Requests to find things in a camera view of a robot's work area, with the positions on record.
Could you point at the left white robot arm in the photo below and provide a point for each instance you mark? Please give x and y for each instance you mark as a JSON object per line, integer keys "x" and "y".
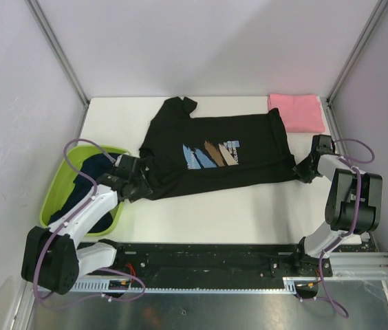
{"x": 52, "y": 257}

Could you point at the green plastic bin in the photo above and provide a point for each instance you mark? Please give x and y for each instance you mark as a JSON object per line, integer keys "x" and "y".
{"x": 63, "y": 184}

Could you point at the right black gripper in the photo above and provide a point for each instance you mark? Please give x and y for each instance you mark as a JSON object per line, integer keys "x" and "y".
{"x": 305, "y": 177}

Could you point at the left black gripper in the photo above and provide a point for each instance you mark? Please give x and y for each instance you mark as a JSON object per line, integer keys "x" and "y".
{"x": 144, "y": 190}

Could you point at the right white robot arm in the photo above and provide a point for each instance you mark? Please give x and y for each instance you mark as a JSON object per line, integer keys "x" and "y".
{"x": 353, "y": 203}

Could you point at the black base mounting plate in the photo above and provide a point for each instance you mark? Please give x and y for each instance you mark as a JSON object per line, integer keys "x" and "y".
{"x": 166, "y": 263}

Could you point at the black printed t shirt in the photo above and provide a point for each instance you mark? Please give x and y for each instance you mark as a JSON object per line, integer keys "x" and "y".
{"x": 185, "y": 155}

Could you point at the grey slotted cable duct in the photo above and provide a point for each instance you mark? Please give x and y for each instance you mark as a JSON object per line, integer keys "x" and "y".
{"x": 118, "y": 285}

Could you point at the navy blue t shirt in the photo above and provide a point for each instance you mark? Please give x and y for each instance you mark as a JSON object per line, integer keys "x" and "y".
{"x": 94, "y": 167}

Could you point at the folded pink t shirt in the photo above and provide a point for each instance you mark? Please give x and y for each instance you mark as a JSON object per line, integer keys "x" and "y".
{"x": 300, "y": 113}

